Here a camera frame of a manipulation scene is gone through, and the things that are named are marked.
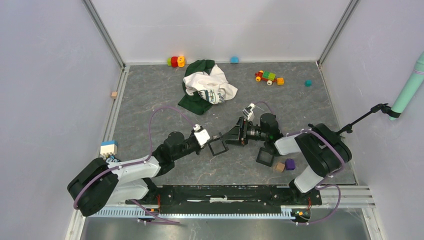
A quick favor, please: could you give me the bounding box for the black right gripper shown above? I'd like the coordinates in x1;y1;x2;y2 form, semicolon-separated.
220;116;268;147

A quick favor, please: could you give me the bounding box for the black square frame tray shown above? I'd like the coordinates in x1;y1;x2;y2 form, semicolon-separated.
255;147;275;167
207;137;229;157

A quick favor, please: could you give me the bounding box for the white and green t-shirt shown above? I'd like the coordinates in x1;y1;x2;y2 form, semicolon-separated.
177;59;238;116

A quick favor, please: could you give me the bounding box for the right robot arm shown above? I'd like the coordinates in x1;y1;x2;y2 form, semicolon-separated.
220;113;352;204

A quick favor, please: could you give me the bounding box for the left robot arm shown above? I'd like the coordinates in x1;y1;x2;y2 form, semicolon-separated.
67;129;219;217

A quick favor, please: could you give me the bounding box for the purple cube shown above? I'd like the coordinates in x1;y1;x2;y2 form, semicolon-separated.
285;158;296;171

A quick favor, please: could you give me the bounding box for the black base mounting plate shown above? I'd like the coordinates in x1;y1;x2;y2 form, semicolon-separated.
137;184;322;214

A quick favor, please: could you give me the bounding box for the colourful toy block train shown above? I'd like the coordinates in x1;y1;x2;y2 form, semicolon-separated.
255;70;285;86

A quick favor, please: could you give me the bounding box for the blue round toy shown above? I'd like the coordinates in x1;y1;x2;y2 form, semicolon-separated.
229;56;240;64

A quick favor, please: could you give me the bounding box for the black tripod stand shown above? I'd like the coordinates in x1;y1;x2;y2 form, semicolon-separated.
307;103;402;136

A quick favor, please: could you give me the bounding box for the red green orange toy stack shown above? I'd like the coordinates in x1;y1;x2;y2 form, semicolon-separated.
167;55;186;68

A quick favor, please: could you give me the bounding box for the teal cube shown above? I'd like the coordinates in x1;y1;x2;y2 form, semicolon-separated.
304;79;312;87

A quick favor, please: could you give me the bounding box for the blue owl toy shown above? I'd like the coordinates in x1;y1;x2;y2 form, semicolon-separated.
105;155;121;163

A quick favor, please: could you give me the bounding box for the blue and white block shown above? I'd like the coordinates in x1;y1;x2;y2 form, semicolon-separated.
99;140;118;158

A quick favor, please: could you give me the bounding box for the teal padded pole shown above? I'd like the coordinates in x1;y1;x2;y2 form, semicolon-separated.
389;52;424;121

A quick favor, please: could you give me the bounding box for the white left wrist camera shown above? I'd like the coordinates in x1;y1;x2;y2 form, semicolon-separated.
193;124;211;147

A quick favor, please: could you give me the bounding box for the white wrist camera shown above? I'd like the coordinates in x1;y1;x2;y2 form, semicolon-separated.
242;102;256;122
193;124;211;147

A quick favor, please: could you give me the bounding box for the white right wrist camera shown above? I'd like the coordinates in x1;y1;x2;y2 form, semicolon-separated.
242;102;256;122

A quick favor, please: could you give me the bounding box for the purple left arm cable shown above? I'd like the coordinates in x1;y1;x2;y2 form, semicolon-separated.
72;105;196;226

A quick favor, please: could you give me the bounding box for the small wooden cube on rail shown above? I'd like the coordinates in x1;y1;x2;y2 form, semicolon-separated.
110;91;118;100

